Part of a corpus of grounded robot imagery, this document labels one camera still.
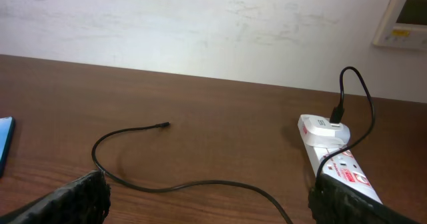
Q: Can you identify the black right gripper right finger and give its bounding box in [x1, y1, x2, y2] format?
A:
[308, 174, 419, 224]

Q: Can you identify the white USB charger adapter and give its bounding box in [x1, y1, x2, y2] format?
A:
[298, 115, 351, 148]

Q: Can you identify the white wall control panel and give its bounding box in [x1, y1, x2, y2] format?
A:
[372, 0, 426, 51]

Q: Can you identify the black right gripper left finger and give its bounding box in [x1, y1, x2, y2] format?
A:
[1, 171, 111, 224]

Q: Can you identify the white power strip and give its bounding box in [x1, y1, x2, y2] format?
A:
[297, 114, 383, 205]

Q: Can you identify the blue Galaxy smartphone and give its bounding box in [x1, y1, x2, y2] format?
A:
[0, 117, 15, 177]

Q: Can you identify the black USB charging cable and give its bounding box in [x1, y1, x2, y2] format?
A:
[91, 66, 376, 224]

